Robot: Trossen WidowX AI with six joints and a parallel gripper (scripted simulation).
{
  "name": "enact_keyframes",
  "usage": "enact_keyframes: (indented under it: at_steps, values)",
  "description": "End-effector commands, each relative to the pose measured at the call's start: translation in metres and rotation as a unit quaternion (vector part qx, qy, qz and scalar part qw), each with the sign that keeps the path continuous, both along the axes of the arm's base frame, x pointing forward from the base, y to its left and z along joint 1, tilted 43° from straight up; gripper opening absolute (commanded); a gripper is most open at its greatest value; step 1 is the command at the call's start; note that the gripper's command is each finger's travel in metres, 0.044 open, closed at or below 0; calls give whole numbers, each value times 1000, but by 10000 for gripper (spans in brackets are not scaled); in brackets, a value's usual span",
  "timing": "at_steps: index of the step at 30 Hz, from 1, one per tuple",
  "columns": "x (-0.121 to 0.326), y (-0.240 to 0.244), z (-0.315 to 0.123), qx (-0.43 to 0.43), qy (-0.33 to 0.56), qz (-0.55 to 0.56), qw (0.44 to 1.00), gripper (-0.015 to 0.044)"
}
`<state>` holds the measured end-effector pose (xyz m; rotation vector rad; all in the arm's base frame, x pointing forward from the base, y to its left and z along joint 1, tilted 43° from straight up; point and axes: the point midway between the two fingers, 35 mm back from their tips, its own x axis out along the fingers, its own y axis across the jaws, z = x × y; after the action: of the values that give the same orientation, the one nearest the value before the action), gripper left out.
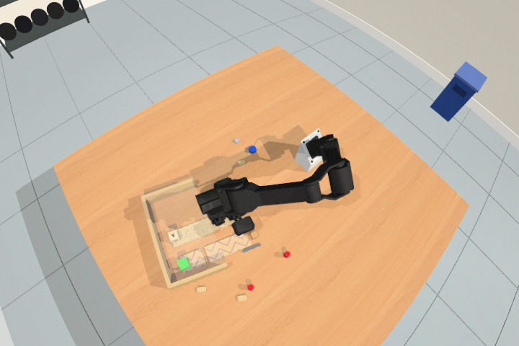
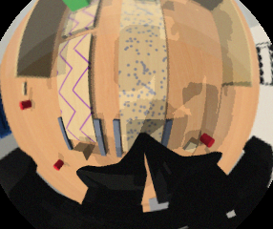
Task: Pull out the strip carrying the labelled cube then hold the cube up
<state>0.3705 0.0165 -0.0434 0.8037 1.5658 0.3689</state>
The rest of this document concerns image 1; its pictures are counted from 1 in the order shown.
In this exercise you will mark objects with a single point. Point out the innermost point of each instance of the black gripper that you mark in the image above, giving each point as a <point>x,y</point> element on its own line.
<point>241,225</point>

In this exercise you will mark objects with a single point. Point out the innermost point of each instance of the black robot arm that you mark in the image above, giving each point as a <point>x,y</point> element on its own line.
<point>239,196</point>

